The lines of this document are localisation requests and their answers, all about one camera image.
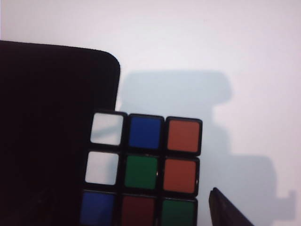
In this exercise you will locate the multicoloured puzzle cube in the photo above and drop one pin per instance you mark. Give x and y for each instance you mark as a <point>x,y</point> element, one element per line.
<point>141,169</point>

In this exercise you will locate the black mouse pad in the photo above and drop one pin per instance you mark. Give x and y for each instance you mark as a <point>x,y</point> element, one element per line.
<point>51,131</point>

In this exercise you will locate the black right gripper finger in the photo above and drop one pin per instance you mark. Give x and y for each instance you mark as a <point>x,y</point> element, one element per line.
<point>223,212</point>

